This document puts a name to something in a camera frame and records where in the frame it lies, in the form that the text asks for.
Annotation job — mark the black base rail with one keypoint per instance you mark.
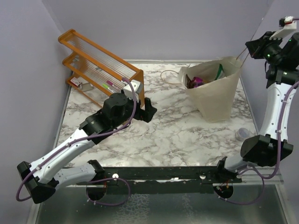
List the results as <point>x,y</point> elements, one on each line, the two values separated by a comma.
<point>146,180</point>

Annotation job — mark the small clear purple cup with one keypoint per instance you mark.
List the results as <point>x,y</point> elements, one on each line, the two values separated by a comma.
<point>242,134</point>

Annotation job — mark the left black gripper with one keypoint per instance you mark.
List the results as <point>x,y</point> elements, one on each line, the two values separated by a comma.
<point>146,115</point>

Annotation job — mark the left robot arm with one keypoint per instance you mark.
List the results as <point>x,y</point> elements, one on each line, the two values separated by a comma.
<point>44,176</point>

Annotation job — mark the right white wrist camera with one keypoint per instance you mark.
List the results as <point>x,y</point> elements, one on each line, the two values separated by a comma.
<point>287,25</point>

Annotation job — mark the purple snack bag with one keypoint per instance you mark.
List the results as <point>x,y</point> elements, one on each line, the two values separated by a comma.
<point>195,82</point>

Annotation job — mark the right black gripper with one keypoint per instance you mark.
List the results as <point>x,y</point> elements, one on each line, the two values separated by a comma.
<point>256,46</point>

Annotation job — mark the red white small box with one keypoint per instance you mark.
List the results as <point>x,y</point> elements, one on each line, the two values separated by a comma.
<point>75,81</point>

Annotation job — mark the orange wooden shelf rack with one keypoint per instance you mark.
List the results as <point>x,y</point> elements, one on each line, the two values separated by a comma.
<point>91,63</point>

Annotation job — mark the green marker pen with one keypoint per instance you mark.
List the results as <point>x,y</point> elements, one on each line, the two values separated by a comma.
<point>108,88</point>

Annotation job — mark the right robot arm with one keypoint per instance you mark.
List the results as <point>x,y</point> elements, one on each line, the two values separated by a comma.
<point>270,146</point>

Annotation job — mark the beige paper bag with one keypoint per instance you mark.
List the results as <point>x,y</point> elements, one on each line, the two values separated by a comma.
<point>213,100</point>

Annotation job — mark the pink marker pen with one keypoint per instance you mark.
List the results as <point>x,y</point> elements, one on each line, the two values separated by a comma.
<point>113,85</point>

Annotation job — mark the green chips bag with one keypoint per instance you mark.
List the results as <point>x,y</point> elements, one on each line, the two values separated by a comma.
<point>220,73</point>

